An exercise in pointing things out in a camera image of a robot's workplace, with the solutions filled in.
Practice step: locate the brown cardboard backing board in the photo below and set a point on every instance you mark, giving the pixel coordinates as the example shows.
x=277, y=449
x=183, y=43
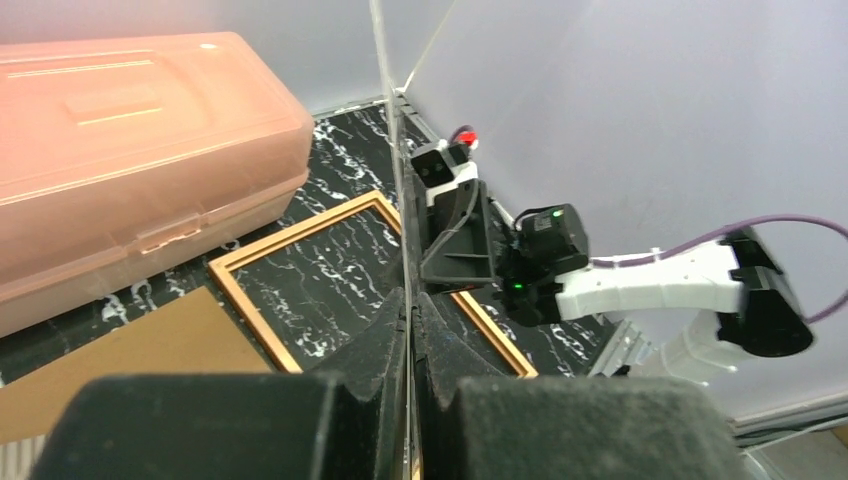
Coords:
x=192, y=334

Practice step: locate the brown wooden picture frame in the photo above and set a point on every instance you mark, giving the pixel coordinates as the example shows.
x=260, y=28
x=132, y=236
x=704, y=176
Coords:
x=224, y=267

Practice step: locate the pink plastic storage box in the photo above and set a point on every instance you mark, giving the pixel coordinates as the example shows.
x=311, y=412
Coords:
x=122, y=158

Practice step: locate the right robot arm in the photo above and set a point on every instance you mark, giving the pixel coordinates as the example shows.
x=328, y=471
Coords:
x=744, y=307

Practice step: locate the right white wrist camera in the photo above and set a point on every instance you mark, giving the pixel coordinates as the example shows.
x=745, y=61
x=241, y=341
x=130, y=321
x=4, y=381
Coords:
x=442, y=166

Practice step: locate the clear acrylic sheet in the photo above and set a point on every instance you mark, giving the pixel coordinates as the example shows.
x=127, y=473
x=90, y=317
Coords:
x=397, y=132

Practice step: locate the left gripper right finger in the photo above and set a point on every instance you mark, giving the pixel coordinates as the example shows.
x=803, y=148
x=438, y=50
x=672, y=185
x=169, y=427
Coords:
x=477, y=423

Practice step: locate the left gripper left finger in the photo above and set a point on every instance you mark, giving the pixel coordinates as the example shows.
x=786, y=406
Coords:
x=340, y=420

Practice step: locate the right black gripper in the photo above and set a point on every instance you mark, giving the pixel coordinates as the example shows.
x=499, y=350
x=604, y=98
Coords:
x=541, y=244

